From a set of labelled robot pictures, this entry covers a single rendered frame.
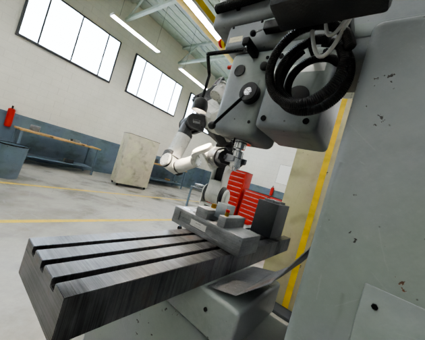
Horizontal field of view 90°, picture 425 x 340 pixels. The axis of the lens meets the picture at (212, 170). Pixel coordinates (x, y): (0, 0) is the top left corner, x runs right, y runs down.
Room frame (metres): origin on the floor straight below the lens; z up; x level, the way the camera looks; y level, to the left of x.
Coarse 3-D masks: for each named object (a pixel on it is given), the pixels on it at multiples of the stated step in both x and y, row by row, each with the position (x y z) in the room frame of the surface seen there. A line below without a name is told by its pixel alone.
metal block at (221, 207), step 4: (220, 204) 0.85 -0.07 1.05; (224, 204) 0.84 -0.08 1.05; (228, 204) 0.86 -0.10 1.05; (216, 208) 0.86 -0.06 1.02; (220, 208) 0.84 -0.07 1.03; (224, 208) 0.83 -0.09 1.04; (228, 208) 0.83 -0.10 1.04; (232, 208) 0.85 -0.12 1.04; (216, 212) 0.85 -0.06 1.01; (220, 212) 0.84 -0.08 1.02; (224, 212) 0.83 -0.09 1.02; (232, 212) 0.86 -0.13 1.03; (216, 216) 0.85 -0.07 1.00
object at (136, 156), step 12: (120, 144) 6.64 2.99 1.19; (132, 144) 6.34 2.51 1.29; (144, 144) 6.59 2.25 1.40; (156, 144) 6.84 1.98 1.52; (120, 156) 6.42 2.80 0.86; (132, 156) 6.41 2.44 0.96; (144, 156) 6.66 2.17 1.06; (156, 156) 6.91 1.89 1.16; (120, 168) 6.24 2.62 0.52; (132, 168) 6.48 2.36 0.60; (144, 168) 6.74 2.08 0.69; (120, 180) 6.31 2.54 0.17; (132, 180) 6.56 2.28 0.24; (144, 180) 6.82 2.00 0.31
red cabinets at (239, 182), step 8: (232, 176) 6.16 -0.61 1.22; (240, 176) 6.03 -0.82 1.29; (248, 176) 6.13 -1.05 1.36; (232, 184) 6.12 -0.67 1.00; (240, 184) 5.99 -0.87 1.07; (248, 184) 6.27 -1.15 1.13; (232, 192) 6.08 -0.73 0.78; (240, 192) 5.96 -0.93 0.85; (248, 192) 5.82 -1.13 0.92; (256, 192) 5.68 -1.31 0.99; (232, 200) 6.04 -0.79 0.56; (240, 200) 6.07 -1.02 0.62; (248, 200) 5.78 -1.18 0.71; (256, 200) 5.63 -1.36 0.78; (280, 200) 5.20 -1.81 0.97; (240, 208) 5.88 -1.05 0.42; (248, 208) 5.73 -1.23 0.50; (248, 216) 5.70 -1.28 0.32; (248, 224) 5.66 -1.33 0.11
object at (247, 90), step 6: (246, 84) 0.71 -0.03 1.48; (252, 84) 0.70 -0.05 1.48; (240, 90) 0.73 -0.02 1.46; (246, 90) 0.71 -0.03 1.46; (252, 90) 0.70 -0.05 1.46; (258, 90) 0.69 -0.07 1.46; (240, 96) 0.72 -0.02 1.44; (246, 96) 0.71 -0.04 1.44; (252, 96) 0.69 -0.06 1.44; (258, 96) 0.70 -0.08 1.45; (246, 102) 0.71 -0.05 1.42; (252, 102) 0.71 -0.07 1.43; (228, 108) 0.74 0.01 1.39; (222, 114) 0.75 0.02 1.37; (216, 120) 0.76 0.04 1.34; (210, 126) 0.77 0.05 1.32
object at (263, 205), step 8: (264, 200) 1.19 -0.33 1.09; (272, 200) 1.18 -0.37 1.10; (256, 208) 1.20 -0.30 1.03; (264, 208) 1.18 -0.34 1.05; (272, 208) 1.16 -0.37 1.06; (280, 208) 1.17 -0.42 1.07; (288, 208) 1.30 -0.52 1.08; (256, 216) 1.20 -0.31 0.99; (264, 216) 1.17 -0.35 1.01; (272, 216) 1.15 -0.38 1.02; (280, 216) 1.20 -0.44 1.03; (256, 224) 1.19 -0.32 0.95; (264, 224) 1.16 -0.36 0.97; (272, 224) 1.14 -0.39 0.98; (280, 224) 1.24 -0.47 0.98; (256, 232) 1.18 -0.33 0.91; (264, 232) 1.16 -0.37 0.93; (272, 232) 1.15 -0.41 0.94; (280, 232) 1.28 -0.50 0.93
